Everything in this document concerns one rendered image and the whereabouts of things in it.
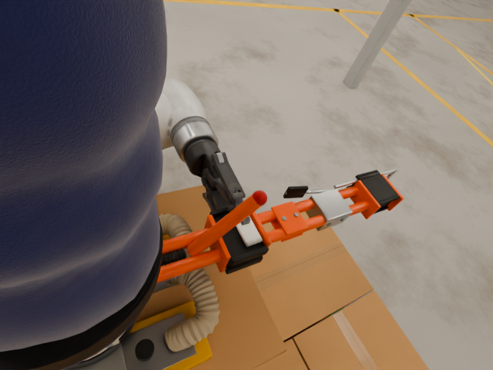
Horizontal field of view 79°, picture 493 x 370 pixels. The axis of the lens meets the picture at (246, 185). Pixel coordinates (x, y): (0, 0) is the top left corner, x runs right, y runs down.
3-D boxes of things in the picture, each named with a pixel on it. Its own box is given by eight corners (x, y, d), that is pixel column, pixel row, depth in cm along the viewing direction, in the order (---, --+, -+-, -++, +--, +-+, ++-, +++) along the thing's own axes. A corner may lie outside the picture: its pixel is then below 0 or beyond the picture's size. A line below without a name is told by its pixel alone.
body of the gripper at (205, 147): (220, 133, 61) (239, 167, 57) (213, 161, 68) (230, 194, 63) (185, 139, 58) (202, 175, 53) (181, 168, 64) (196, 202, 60)
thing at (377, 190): (365, 219, 66) (378, 207, 62) (346, 193, 69) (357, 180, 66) (390, 211, 70) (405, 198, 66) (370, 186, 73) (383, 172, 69)
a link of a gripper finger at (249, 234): (243, 208, 54) (244, 206, 53) (261, 241, 51) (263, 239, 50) (228, 213, 53) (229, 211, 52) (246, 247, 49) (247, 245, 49)
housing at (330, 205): (318, 233, 61) (328, 222, 57) (301, 206, 64) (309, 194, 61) (343, 224, 64) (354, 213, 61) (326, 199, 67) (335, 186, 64)
